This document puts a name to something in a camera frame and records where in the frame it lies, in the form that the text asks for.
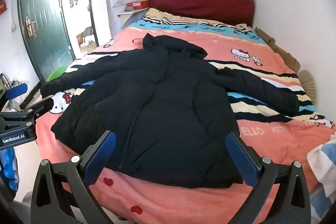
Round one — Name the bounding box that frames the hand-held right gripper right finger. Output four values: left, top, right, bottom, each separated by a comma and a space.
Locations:
226, 131, 312, 224

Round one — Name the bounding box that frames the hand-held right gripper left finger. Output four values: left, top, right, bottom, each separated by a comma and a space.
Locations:
30, 130, 116, 224

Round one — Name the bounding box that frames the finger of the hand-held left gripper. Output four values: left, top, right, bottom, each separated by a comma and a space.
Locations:
3, 83, 28, 103
26, 96, 54, 116

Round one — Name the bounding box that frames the dark hooded puffer jacket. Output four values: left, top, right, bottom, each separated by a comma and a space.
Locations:
41, 33, 300, 189

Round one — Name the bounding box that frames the silver metal item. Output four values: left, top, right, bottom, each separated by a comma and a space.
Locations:
0, 72, 11, 89

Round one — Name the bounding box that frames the green plastic item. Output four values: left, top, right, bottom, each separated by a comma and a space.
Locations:
47, 65, 67, 82

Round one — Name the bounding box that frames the green metal door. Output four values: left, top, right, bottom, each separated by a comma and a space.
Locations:
17, 0, 76, 81

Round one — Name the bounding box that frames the white blue striped cloth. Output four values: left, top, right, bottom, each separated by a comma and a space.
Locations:
307, 134, 336, 222

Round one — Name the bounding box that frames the woven straw fan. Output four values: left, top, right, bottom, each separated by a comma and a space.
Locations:
299, 70, 319, 107

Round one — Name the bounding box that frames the brown cardboard sheet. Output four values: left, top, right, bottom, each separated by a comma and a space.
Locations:
254, 27, 301, 73

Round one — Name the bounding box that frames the pink cartoon printed blanket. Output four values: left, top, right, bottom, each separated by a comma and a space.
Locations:
35, 7, 336, 224

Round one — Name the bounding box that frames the red flat box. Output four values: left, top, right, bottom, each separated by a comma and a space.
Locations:
127, 1, 150, 10

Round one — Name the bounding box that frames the dark red headboard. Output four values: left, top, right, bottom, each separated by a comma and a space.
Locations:
149, 0, 255, 26

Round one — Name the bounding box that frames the brass door handle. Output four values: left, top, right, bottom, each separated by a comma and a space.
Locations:
24, 19, 36, 37

